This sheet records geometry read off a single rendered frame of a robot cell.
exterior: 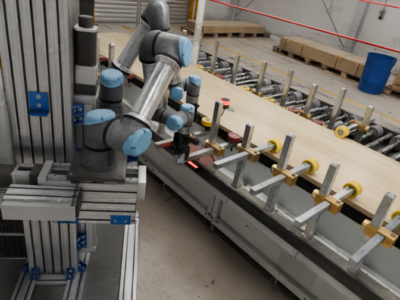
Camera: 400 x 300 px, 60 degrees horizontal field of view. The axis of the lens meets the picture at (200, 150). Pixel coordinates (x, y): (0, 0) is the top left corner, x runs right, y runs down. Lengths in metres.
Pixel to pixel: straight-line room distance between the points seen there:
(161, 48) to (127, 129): 0.37
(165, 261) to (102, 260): 0.49
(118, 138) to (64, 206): 0.34
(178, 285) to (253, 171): 0.87
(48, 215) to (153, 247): 1.27
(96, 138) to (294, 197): 1.20
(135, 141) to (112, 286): 1.04
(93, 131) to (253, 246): 1.52
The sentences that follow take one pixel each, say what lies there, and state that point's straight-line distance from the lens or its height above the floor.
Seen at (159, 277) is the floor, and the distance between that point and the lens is 2.43.
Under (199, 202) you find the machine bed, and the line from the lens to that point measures 2.77.
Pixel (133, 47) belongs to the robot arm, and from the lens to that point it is 1.91.
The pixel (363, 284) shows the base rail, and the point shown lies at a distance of 1.79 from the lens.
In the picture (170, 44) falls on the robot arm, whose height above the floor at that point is 1.52.
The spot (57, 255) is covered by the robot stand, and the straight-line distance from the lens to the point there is 2.07.
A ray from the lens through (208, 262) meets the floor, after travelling 2.56.
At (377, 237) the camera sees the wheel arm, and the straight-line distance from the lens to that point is 1.62.
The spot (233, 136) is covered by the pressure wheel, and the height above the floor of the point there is 0.90.
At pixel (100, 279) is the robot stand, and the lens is 2.14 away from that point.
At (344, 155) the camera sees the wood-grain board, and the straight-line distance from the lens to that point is 2.35.
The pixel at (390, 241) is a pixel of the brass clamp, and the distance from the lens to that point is 1.65.
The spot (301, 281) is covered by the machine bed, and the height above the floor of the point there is 0.20.
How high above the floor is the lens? 1.84
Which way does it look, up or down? 29 degrees down
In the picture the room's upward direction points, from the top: 9 degrees clockwise
